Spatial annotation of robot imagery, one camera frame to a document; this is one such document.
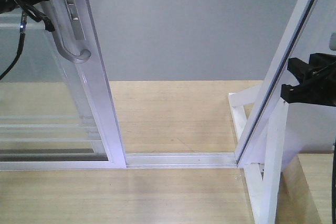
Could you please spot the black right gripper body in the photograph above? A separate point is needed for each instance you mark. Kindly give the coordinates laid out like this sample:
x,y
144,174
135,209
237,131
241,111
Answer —
x,y
316,80

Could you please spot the white door handle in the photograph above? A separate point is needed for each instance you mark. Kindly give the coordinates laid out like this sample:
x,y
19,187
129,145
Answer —
x,y
68,18

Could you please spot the white sliding glass door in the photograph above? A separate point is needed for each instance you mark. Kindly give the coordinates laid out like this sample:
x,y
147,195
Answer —
x,y
55,114

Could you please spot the light wooden box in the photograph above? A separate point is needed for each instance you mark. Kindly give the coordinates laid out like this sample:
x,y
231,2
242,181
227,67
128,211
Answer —
x,y
305,189

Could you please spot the light wooden floor platform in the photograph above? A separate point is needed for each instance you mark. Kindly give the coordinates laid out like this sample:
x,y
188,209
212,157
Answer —
x,y
179,140

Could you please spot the aluminium floor track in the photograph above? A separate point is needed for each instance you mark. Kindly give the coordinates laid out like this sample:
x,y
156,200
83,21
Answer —
x,y
180,160

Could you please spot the white support brace frame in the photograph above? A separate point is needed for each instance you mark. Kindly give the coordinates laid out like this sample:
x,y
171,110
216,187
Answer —
x,y
276,130

